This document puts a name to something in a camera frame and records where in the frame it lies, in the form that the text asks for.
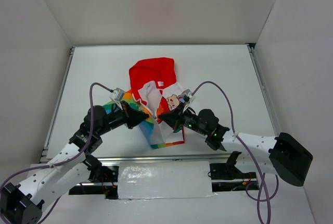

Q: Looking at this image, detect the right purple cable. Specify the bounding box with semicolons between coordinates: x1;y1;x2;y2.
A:
191;81;279;224

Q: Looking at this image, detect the purple cable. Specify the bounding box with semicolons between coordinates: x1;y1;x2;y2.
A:
0;82;115;222
191;81;279;224

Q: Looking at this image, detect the white foil-taped panel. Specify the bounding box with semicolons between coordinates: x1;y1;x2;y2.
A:
118;161;213;200

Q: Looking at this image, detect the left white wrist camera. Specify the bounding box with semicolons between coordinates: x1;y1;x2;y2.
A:
109;88;125;109

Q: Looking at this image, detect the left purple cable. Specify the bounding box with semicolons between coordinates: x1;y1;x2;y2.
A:
0;82;115;222

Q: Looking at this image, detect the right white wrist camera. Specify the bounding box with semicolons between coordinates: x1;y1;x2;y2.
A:
178;89;195;111

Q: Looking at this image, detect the aluminium table frame rail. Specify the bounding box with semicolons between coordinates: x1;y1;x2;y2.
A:
246;43;281;136

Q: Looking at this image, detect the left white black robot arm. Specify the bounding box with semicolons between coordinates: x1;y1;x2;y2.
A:
1;101;149;223

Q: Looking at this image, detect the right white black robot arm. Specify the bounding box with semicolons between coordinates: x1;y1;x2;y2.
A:
159;103;313;186

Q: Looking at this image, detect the rainbow hooded kids jacket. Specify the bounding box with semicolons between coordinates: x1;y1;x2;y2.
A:
103;57;195;150

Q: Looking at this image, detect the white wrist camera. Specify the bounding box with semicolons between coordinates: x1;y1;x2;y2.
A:
178;89;195;111
109;88;125;109

